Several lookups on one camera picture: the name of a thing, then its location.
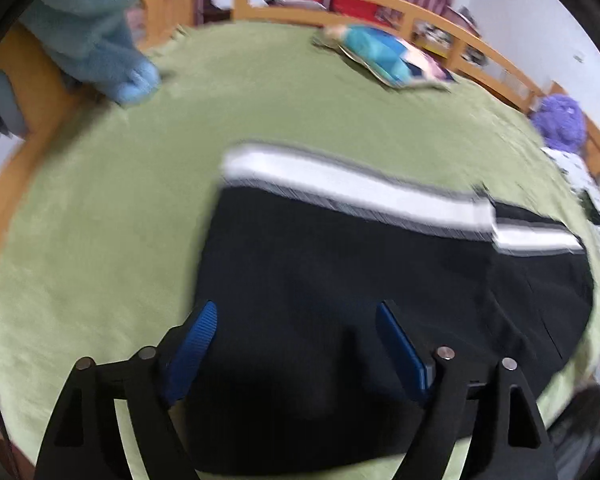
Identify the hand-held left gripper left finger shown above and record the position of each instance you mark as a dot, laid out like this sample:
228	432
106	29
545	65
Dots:
195	350

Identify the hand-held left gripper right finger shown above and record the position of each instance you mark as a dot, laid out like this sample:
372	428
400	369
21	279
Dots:
402	355

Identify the black pants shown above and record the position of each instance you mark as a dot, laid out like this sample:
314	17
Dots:
355	300

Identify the white floral pillow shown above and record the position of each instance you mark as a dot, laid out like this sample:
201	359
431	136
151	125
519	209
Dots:
577	170

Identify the green fleece blanket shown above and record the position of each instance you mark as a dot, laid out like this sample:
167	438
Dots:
120	210

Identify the purple plush toy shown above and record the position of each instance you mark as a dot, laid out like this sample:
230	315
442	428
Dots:
562	122

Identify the geometric print pillow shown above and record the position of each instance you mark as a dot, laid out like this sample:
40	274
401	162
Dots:
380	52

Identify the grey blue plush piece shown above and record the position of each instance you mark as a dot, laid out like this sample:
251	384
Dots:
2	105

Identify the light blue fleece robe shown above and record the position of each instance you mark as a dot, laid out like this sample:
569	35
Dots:
95	25

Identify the wooden bed frame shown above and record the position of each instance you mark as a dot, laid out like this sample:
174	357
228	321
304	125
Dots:
35	95

